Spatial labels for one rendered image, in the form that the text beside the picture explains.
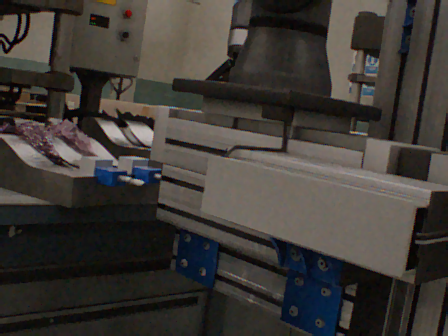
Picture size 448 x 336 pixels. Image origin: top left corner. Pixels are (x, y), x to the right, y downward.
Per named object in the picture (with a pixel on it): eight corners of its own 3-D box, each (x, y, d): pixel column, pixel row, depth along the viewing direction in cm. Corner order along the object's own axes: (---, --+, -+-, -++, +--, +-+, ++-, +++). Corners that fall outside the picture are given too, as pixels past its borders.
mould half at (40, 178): (159, 198, 120) (166, 146, 119) (70, 208, 98) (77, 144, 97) (3, 159, 145) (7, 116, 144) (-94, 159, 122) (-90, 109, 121)
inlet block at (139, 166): (184, 195, 112) (188, 167, 111) (169, 196, 108) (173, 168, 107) (131, 182, 118) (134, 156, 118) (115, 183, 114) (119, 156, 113)
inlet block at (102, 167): (150, 198, 103) (154, 168, 102) (132, 200, 98) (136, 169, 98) (95, 184, 109) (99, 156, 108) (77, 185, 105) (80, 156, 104)
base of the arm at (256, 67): (350, 103, 85) (360, 36, 83) (286, 90, 74) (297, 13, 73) (273, 94, 95) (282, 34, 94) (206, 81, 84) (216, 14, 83)
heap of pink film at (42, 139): (109, 161, 122) (114, 125, 122) (47, 162, 107) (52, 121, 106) (28, 143, 135) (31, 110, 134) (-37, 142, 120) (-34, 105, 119)
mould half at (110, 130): (245, 195, 143) (253, 141, 141) (161, 195, 125) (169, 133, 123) (132, 162, 179) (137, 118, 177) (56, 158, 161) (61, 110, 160)
